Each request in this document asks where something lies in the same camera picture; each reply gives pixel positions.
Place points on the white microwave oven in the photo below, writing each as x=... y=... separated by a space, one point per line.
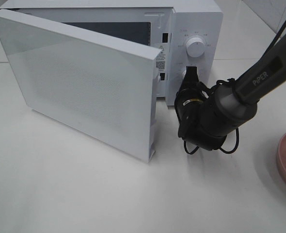
x=162 y=24

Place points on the white microwave door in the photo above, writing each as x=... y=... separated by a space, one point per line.
x=101 y=85

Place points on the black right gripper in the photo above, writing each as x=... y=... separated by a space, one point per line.
x=187 y=102

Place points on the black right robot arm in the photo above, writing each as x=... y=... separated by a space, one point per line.
x=207 y=115

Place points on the white upper microwave knob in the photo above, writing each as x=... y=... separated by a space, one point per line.
x=195 y=46

